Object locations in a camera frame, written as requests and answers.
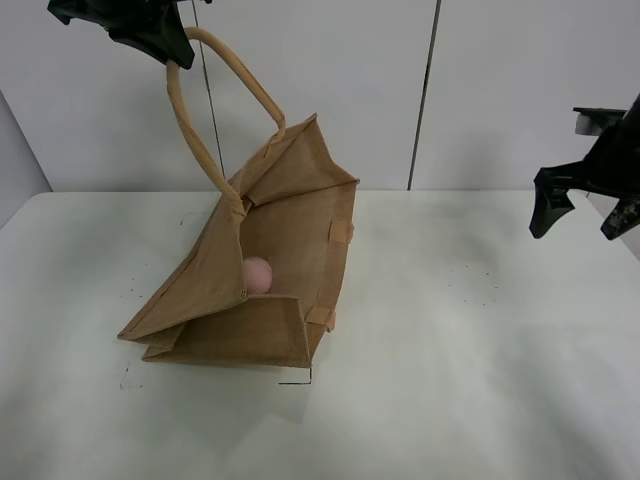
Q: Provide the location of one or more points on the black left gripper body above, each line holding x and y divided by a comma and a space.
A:
116, 14

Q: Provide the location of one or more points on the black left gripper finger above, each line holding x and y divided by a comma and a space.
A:
162, 37

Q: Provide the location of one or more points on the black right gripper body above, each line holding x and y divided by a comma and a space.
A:
610, 167

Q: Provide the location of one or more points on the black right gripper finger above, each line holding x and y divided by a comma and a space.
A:
551, 204
624, 217

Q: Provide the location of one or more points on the pink peach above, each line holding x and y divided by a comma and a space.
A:
258, 275

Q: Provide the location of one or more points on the brown linen tote bag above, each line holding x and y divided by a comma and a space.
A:
291, 205

